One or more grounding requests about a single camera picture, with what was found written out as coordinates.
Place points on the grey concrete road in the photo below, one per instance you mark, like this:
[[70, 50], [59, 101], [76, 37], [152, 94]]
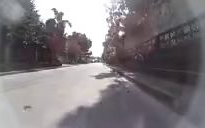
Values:
[[63, 90]]

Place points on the row of trees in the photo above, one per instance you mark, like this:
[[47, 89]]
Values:
[[53, 40], [123, 30]]

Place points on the dark fence with lattice top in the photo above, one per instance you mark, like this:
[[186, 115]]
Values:
[[170, 50]]

